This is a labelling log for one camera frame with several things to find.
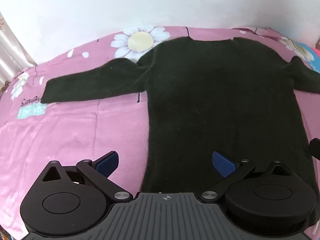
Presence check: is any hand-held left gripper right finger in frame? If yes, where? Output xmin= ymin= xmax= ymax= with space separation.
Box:
xmin=201 ymin=151 xmax=293 ymax=201

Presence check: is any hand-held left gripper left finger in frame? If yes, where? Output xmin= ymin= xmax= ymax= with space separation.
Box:
xmin=41 ymin=151 xmax=134 ymax=202

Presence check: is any dark green knit sweater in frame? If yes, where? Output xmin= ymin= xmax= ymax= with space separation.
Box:
xmin=41 ymin=36 xmax=320 ymax=230

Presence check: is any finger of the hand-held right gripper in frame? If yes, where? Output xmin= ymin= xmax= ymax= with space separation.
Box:
xmin=309 ymin=137 xmax=320 ymax=161

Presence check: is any pale window curtain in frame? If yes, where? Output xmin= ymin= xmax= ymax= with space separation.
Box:
xmin=0 ymin=11 xmax=37 ymax=87

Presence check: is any pink floral bedsheet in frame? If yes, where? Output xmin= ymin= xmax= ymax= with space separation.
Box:
xmin=0 ymin=25 xmax=320 ymax=240

